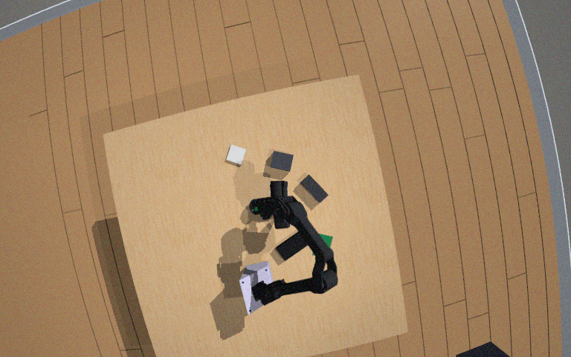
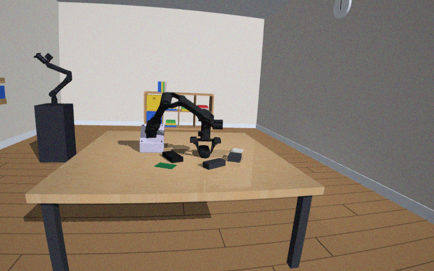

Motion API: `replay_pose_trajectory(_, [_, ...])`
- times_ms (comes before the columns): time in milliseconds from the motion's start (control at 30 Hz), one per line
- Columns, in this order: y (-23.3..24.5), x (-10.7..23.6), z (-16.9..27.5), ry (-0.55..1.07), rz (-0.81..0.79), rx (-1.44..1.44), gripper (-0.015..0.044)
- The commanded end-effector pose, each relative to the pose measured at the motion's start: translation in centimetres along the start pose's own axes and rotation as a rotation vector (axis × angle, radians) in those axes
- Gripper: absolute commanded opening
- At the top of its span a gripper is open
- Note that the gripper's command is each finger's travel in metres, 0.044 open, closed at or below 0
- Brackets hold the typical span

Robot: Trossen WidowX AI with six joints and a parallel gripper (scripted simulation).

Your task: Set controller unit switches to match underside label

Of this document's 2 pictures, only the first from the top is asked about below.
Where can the green rectangular block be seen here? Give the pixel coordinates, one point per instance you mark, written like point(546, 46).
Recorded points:
point(327, 239)

